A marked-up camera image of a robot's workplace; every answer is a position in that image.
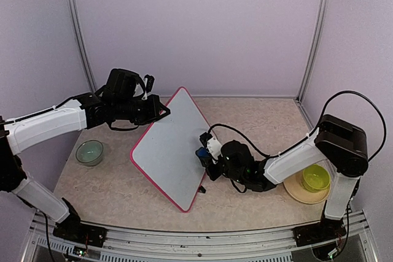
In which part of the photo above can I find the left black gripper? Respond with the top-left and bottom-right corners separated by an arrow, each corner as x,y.
115,93 -> 171,125

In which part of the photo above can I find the blue whiteboard eraser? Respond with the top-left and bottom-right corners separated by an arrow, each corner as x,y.
195,147 -> 209,158

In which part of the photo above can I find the pink framed whiteboard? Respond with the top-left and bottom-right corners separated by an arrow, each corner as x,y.
130,87 -> 209,213

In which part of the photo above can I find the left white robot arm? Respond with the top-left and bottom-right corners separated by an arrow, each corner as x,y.
1,69 -> 171,241

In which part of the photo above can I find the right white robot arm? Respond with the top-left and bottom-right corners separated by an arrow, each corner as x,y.
195,115 -> 368,240

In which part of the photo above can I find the beige round plate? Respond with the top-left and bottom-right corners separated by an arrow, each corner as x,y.
283,171 -> 330,205

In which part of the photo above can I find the lime green bowl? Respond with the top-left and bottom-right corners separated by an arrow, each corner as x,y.
302,164 -> 330,193

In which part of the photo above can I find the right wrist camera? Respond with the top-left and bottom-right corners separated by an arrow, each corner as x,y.
200,132 -> 222,163

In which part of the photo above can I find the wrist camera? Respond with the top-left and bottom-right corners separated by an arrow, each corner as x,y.
134,74 -> 155,100
200,132 -> 222,163

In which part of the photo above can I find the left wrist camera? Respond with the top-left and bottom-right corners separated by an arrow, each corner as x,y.
134,74 -> 155,100

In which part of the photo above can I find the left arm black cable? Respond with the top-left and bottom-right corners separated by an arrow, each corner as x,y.
6,74 -> 148,131

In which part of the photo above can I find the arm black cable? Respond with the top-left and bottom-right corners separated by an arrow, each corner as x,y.
6,74 -> 148,131
207,90 -> 387,194

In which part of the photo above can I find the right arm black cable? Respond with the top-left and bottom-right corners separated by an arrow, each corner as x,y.
207,90 -> 387,194

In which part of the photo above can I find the right aluminium frame post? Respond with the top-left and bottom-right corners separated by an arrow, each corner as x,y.
297,0 -> 329,104

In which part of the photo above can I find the aluminium frame post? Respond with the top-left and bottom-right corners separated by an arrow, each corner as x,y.
297,0 -> 329,104
67,0 -> 97,92

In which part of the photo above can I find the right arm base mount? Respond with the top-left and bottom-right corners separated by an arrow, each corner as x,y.
292,214 -> 347,247

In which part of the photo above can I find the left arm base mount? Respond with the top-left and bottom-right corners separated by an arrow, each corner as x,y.
53,198 -> 107,248

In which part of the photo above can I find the left aluminium frame post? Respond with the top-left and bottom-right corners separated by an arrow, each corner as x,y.
67,0 -> 97,92

